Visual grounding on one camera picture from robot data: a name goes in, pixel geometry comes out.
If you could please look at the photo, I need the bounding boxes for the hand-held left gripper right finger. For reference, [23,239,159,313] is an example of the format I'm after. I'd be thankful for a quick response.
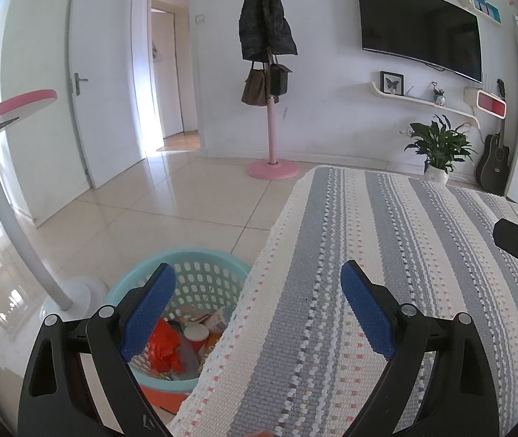
[340,260,501,437]

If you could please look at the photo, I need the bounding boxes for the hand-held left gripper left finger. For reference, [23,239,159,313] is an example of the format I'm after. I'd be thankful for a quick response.
[19,263,177,437]

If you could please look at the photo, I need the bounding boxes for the orange plastic bag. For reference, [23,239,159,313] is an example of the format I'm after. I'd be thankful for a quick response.
[149,319,185,374]

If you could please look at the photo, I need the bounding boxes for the red and white paper cup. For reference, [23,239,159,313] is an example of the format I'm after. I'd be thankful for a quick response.
[183,323,210,357]

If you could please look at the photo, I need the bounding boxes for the teal plastic basket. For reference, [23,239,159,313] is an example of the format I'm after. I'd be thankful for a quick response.
[104,249,251,395]

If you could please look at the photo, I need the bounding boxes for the dark plastic packet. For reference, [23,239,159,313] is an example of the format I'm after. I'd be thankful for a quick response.
[174,339,201,379]

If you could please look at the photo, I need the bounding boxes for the black acoustic guitar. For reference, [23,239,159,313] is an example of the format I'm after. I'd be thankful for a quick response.
[475,79,511,194]

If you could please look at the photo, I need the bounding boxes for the striped woven cloth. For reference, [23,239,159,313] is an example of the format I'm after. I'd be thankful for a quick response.
[168,165,518,437]

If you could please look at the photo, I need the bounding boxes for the green potted plant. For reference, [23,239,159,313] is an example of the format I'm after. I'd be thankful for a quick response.
[403,114,478,185]

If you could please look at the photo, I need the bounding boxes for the red and white box shelf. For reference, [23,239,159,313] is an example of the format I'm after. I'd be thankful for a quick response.
[474,88,509,119]

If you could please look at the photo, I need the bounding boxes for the pink coat rack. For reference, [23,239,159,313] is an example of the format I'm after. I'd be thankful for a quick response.
[247,48,301,181]

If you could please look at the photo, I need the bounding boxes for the blue and pink picture pair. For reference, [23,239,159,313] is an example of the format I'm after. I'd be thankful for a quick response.
[470,0,501,22]

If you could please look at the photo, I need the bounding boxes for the white door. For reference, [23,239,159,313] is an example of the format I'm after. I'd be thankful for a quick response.
[68,0,149,190]

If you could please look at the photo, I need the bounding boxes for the black handbag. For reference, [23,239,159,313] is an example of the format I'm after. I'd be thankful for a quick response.
[268,55,293,98]

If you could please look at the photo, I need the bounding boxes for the brown handbag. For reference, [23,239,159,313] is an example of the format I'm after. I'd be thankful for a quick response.
[241,61,269,107]

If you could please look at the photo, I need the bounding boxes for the black coat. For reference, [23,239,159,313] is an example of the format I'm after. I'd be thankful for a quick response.
[239,0,298,63]

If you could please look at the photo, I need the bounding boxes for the white wavy wall shelf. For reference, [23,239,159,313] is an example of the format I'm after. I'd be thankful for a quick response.
[370,80,482,129]

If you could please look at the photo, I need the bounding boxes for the white stand with pink ring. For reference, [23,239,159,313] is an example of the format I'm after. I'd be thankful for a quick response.
[0,90,110,329]

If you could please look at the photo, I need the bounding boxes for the butterfly picture frame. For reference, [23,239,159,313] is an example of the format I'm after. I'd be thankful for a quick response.
[380,71,404,97]

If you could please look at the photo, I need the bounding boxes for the black wall television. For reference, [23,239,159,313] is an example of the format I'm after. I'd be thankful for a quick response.
[355,0,484,85]

